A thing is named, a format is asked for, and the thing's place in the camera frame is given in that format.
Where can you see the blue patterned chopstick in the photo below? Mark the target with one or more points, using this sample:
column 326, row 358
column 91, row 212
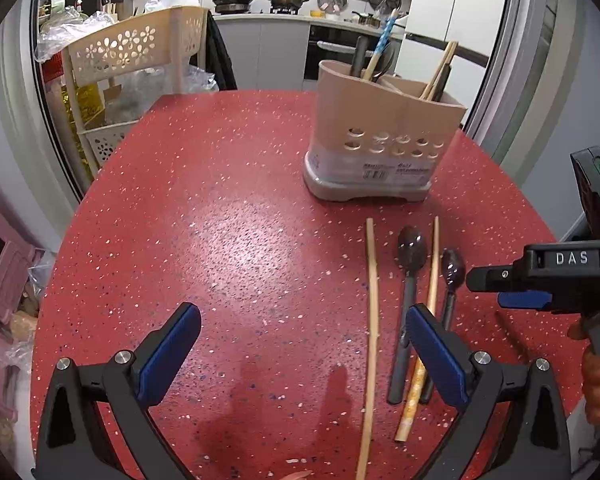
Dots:
column 380, row 42

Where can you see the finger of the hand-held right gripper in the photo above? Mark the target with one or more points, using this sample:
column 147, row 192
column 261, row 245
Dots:
column 525, row 301
column 495, row 277

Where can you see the person's right hand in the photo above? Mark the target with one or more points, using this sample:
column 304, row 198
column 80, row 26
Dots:
column 597, row 390

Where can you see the person's left hand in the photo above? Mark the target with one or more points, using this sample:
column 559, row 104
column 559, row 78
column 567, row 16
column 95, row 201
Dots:
column 299, row 475

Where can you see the black wok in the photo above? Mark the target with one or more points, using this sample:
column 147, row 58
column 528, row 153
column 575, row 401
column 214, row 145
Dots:
column 230, row 1

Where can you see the white refrigerator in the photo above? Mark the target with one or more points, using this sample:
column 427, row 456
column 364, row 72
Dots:
column 455, row 0

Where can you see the beige perforated storage cart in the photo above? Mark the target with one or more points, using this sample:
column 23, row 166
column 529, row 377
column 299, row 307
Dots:
column 130, row 45

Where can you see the beige plastic utensil holder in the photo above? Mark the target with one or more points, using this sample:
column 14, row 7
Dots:
column 380, row 110

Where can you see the yellow cooking oil bottle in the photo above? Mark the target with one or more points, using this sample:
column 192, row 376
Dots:
column 87, row 105

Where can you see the gas stove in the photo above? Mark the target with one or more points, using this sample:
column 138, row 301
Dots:
column 260, row 11

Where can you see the lidded brown wok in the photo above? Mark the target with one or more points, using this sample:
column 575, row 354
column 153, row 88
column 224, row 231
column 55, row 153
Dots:
column 286, row 1

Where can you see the black built-in oven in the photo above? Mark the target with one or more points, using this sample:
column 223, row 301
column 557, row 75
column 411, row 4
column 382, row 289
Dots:
column 330, row 55

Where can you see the pink plastic stool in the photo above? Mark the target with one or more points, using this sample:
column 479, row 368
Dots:
column 5, row 260

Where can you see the crumpled clear plastic bag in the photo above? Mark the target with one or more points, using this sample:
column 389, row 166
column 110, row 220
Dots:
column 145, row 90

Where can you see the dark translucent plastic spoon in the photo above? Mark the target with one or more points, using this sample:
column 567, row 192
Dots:
column 412, row 252
column 445, row 85
column 452, row 267
column 359, row 57
column 387, row 67

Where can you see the small steel pot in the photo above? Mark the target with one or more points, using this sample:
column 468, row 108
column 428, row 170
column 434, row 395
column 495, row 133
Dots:
column 367, row 19

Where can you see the pile of clear plastic bags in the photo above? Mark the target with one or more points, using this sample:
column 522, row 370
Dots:
column 70, row 30

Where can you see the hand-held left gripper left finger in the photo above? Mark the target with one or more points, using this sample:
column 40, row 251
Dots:
column 172, row 345

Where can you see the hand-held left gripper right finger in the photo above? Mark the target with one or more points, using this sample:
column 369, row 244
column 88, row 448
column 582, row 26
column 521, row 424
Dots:
column 437, row 355

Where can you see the wooden chopstick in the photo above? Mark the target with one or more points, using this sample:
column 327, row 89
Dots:
column 434, row 270
column 435, row 71
column 374, row 310
column 447, row 62

